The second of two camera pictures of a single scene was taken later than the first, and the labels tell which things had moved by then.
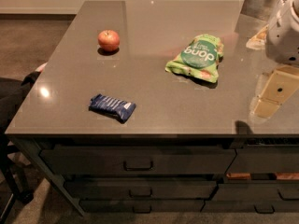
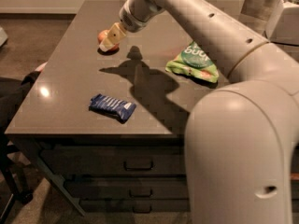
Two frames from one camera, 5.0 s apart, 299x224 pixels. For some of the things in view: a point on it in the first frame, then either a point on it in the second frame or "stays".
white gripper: x=284 y=35 to x=133 y=20
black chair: x=13 y=93 stays
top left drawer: x=140 y=161 stays
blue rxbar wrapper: x=112 y=106 stays
